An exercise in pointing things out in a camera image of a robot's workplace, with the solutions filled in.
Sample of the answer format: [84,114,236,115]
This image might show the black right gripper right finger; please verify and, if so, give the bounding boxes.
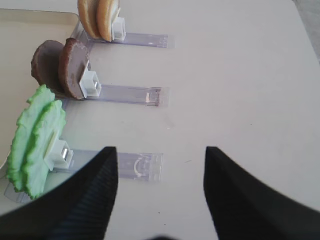
[203,146,320,240]

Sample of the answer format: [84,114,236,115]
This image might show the clear lettuce holder rail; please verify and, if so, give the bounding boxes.
[4,149,163,204]

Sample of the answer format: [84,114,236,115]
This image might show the white patty holder clip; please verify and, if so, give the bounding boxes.
[79,68,102,99]

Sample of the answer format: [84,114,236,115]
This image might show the bun slice outer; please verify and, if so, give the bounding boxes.
[96,0,120,42]

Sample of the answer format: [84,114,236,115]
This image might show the green lettuce leaf near tray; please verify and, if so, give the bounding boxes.
[9,84,56,173]

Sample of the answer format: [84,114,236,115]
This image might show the bun slice near tray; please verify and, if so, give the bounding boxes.
[77,0,101,39]

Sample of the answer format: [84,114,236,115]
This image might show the white lettuce holder clip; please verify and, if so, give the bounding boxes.
[43,131,74,171]

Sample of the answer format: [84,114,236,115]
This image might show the brown meat patty outer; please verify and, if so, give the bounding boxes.
[58,37,89,100]

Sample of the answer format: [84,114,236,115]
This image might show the clear patty holder rail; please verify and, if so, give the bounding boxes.
[57,84,170,108]

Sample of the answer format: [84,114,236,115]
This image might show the green lettuce leaf outer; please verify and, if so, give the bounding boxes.
[6,100,66,199]

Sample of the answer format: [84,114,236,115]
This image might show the cream rectangular tray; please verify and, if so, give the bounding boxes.
[0,9,79,166]

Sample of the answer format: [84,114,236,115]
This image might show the white bun holder clip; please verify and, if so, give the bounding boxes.
[111,17,126,41]

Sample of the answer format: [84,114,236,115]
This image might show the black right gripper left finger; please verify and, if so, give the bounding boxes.
[0,147,118,240]

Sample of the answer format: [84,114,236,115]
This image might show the clear bun holder rail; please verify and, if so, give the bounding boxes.
[70,21,175,51]

